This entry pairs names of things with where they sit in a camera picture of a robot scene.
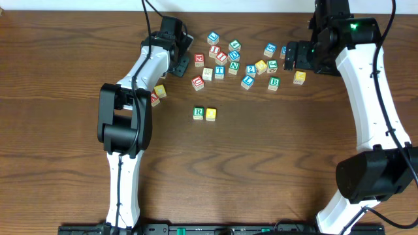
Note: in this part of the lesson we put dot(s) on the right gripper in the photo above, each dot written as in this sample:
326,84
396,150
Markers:
304,48

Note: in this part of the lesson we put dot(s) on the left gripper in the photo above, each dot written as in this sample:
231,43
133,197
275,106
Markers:
182,65

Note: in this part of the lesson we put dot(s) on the green B block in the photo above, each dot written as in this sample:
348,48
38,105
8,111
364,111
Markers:
273,84

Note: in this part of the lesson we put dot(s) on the green R block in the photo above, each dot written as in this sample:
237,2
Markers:
198,113

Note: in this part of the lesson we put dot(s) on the yellow O block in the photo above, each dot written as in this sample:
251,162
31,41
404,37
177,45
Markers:
211,114

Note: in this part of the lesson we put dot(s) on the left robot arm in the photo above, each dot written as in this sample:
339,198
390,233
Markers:
125,122

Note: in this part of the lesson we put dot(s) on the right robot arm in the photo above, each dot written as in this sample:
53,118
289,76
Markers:
386,161

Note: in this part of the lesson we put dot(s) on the blue D block right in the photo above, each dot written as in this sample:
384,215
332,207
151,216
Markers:
283,52

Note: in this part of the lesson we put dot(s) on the blue d block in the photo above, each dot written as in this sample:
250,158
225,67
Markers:
234,56
283,52

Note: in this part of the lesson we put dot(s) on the red E block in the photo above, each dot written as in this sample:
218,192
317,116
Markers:
199,60

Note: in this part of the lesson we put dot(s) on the yellow block far right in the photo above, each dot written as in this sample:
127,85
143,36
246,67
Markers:
299,77

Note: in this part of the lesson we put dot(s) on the red U block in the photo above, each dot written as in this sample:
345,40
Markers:
197,83

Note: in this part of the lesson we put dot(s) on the white picture block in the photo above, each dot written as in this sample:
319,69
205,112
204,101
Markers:
207,74

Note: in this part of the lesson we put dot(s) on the blue 5 block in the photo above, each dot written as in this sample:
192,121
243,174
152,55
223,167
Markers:
270,50

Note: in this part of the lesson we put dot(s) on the green J block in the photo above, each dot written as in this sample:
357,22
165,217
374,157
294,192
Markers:
272,66

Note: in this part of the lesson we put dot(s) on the yellow block beside A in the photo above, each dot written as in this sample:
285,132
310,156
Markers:
160,91

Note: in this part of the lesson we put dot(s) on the red I block upper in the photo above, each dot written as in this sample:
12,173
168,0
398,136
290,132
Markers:
214,51

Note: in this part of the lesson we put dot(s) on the red i block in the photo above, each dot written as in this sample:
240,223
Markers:
221,58
214,51

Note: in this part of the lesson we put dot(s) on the blue T block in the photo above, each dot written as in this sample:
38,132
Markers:
219,72

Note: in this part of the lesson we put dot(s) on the yellow block centre right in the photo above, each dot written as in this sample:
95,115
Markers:
261,67

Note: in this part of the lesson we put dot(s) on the red I block lower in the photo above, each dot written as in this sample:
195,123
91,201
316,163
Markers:
221,58

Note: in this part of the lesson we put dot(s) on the blue L block top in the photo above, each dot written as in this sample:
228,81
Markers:
213,38

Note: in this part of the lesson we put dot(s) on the blue l block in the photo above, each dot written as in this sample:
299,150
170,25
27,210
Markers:
213,38
247,82

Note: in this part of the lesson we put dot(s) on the red A block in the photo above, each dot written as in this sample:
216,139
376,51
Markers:
155,100

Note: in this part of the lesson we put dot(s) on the blue 2 block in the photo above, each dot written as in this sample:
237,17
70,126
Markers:
251,70

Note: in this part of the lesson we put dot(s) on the green N block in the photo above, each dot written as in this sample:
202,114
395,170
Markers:
234,67

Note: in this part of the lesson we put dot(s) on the blue D block centre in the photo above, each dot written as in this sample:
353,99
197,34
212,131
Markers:
234,56

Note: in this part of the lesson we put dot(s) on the green 4 block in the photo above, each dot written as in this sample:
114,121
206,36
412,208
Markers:
235,45

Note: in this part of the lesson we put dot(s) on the blue L block lower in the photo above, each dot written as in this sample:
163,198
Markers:
247,82

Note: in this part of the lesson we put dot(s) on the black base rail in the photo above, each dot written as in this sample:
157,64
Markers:
165,229

